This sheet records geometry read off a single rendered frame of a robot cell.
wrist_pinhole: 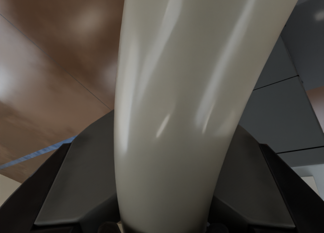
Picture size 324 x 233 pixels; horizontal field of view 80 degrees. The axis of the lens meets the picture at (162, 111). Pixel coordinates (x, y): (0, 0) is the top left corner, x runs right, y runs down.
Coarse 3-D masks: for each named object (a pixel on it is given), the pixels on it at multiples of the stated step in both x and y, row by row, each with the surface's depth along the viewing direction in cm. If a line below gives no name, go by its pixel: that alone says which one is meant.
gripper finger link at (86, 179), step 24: (96, 120) 11; (72, 144) 9; (96, 144) 9; (72, 168) 8; (96, 168) 8; (48, 192) 7; (72, 192) 7; (96, 192) 7; (48, 216) 6; (72, 216) 6; (96, 216) 6
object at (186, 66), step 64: (128, 0) 3; (192, 0) 3; (256, 0) 3; (128, 64) 3; (192, 64) 3; (256, 64) 3; (128, 128) 4; (192, 128) 3; (128, 192) 5; (192, 192) 4
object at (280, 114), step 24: (264, 72) 99; (288, 72) 90; (264, 96) 89; (288, 96) 82; (240, 120) 89; (264, 120) 81; (288, 120) 75; (312, 120) 69; (288, 144) 69; (312, 144) 64; (312, 168) 62
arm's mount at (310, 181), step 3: (300, 177) 67; (303, 177) 66; (306, 177) 66; (309, 177) 65; (312, 177) 65; (306, 180) 65; (309, 180) 65; (312, 180) 64; (309, 183) 64; (312, 183) 64; (315, 183) 63; (312, 186) 63; (315, 186) 63; (312, 189) 63; (315, 189) 62; (318, 192) 61
